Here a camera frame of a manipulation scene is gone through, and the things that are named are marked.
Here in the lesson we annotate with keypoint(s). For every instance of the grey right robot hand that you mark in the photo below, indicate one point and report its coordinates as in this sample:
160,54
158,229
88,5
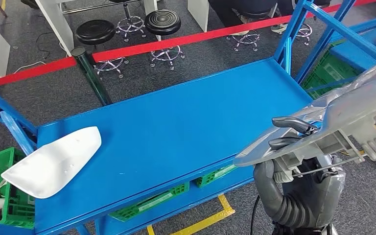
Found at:
324,194

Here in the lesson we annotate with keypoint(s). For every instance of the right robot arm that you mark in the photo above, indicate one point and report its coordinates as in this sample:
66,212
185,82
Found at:
288,211

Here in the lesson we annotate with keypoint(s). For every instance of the blue metal shelf rack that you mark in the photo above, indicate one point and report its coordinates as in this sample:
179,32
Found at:
353,55
175,113

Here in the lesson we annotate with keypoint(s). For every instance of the black stool chrome base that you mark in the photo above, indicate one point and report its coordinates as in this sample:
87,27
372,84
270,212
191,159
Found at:
247,36
127,11
304,32

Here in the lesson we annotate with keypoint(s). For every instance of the red barrier belt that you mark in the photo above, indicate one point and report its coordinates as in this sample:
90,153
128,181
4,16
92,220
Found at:
29,74
207,34

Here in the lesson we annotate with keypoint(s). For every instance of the person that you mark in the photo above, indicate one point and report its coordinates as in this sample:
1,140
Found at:
227,13

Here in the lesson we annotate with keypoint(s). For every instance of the white plastic panel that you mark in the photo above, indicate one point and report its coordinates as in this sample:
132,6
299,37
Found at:
51,162

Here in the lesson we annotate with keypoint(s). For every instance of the stool with smooth black seat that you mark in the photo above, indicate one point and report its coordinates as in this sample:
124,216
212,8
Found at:
95,32

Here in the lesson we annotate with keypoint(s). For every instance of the green open plastic crate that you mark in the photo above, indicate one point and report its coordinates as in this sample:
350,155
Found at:
13,214

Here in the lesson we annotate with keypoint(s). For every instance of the black stanchion post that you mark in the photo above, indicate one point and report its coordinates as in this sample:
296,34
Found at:
92,81

